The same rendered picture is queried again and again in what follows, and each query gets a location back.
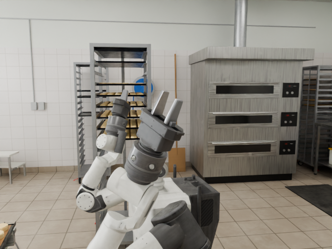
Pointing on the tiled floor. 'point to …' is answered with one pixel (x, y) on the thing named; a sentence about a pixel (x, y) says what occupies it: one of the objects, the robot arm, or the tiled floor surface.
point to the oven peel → (175, 157)
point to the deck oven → (245, 112)
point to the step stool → (11, 163)
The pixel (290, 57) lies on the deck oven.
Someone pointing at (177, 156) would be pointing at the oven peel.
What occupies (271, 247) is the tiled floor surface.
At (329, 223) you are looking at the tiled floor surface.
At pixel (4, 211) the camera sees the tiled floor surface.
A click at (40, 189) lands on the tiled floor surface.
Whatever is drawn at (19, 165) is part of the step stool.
